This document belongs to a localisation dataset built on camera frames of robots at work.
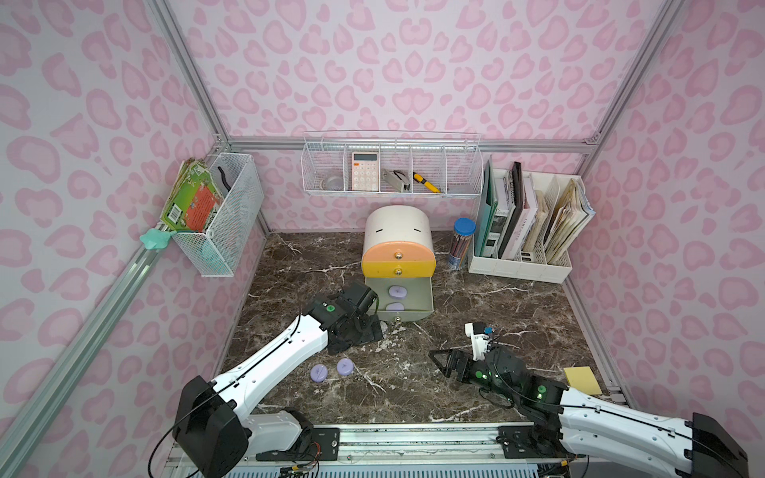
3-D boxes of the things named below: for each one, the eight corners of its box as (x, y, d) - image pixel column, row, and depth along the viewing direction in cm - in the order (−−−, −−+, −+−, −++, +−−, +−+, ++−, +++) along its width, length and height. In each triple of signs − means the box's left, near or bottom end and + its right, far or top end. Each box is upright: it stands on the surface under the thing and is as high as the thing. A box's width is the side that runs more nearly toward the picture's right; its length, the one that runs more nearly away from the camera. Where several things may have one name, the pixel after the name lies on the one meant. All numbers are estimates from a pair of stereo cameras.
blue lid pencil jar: (447, 269, 110) (456, 228, 94) (448, 258, 114) (457, 216, 98) (464, 271, 110) (475, 231, 93) (464, 260, 113) (475, 218, 97)
